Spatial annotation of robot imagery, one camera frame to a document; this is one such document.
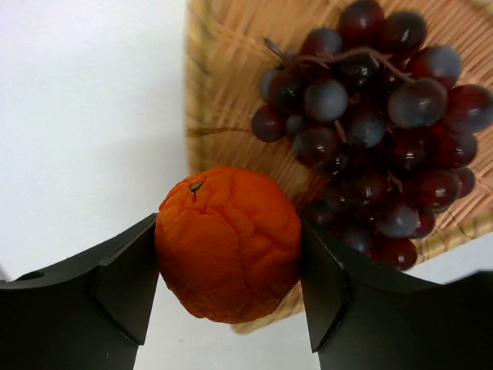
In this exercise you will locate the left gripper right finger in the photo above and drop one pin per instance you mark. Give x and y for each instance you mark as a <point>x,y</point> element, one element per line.
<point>362,314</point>

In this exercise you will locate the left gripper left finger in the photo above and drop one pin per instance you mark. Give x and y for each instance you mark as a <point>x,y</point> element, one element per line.
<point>90,311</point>

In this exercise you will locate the orange fake tangerine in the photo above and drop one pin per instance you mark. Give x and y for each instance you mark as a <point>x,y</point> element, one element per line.
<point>228,244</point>

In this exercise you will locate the purple fake grape bunch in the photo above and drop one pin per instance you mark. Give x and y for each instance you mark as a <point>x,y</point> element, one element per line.
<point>383,118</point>

